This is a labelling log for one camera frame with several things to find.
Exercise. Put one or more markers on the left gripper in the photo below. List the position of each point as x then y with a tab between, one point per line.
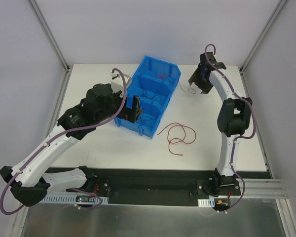
125	108

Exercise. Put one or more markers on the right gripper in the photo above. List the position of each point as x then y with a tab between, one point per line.
202	80

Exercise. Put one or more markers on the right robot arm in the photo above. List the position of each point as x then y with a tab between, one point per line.
233	120

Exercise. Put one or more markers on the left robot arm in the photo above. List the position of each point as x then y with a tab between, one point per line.
29	182

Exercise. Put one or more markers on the blue plastic compartment bin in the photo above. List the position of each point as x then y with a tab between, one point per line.
154	82

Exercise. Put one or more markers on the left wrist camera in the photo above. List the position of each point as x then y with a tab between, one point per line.
117	83

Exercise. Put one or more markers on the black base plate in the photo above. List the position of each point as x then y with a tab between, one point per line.
158	187

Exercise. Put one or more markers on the right white cable duct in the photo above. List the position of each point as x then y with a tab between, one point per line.
206	202

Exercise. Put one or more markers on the white cable duct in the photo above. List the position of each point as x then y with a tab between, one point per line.
206	202
73	199

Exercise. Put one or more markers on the left white cable duct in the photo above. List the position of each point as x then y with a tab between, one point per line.
73	199

